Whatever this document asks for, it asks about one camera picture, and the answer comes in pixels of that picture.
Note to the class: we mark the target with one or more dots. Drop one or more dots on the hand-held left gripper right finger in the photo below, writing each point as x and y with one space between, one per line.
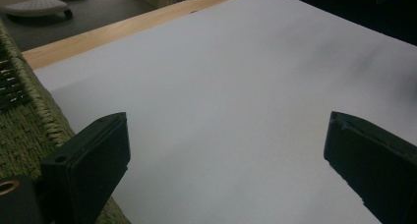
377 155

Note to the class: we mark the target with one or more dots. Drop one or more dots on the white table sheet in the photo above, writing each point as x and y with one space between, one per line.
229 86

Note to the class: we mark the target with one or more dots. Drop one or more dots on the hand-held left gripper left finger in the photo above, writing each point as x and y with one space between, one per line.
88 165

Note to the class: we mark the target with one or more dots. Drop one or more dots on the green woven basket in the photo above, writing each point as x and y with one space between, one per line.
23 139

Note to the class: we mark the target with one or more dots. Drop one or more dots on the grey wheeled chair base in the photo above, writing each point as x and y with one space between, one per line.
36 6

